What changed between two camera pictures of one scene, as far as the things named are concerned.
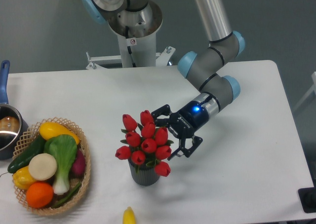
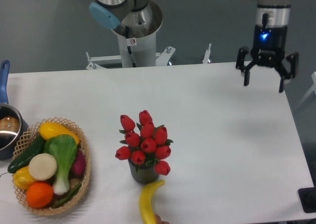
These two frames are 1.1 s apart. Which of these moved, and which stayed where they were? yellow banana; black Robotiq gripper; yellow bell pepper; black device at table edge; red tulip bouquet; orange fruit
Moved: black Robotiq gripper; yellow banana
Stayed: black device at table edge; orange fruit; red tulip bouquet; yellow bell pepper
